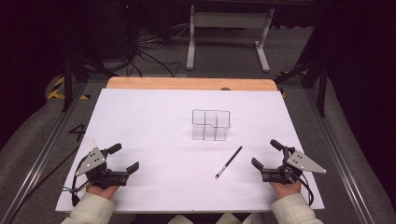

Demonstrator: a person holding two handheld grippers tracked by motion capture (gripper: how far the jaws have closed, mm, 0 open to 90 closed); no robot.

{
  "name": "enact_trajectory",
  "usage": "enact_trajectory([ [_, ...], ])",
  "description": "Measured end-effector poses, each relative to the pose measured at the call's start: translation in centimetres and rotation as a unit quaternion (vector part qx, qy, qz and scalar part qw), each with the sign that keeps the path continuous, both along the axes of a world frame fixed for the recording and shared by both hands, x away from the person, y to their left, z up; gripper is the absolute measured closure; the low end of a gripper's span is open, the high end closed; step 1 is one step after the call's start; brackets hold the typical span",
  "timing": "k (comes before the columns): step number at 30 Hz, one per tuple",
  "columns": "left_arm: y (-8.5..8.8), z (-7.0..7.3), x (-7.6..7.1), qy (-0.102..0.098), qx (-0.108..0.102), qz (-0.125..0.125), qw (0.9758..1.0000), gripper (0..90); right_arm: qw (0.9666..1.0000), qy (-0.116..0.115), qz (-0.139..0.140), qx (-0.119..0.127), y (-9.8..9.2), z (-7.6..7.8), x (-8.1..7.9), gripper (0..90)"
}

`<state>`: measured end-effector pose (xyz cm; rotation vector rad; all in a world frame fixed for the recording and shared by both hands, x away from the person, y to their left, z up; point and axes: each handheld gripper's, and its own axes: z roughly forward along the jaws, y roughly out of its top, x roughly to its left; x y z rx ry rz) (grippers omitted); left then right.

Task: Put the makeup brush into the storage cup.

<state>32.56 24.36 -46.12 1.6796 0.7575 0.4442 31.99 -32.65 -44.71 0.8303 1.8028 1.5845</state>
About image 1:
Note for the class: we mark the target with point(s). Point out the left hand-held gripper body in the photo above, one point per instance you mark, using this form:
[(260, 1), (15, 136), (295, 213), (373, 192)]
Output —
[(93, 161)]

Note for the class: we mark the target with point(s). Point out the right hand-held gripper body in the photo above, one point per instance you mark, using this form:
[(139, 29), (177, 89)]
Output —
[(303, 163)]

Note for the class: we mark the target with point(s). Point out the black makeup brush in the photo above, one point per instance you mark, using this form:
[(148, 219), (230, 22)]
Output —
[(229, 162)]

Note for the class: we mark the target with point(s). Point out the clear acrylic organizer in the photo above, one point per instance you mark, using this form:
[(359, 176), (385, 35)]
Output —
[(211, 124)]

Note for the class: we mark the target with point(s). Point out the person's left hand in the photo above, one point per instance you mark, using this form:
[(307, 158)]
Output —
[(104, 191)]

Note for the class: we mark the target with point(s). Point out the person's right hand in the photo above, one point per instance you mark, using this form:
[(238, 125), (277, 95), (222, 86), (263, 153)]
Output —
[(285, 189)]

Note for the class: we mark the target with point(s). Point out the black tape floor mark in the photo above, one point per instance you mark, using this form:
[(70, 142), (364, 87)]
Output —
[(78, 131)]

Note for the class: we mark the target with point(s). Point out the white table mat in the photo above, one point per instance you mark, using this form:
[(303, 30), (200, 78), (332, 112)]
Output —
[(155, 130)]

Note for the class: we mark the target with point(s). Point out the black tripod stand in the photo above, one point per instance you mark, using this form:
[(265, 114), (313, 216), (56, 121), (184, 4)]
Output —
[(322, 90), (67, 81)]

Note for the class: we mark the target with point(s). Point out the yellow black hazard tape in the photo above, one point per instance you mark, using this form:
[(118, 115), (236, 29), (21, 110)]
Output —
[(291, 72), (56, 90)]

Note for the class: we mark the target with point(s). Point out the wooden table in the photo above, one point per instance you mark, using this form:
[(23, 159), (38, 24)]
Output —
[(186, 83)]

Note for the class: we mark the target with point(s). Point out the dark equipment box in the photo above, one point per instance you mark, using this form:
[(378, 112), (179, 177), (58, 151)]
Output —
[(120, 28)]

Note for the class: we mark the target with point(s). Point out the aluminium floor rail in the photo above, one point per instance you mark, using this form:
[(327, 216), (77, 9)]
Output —
[(43, 155), (339, 155)]

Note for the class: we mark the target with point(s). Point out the white metal stand frame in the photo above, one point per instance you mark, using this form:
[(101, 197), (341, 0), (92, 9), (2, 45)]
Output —
[(229, 20)]

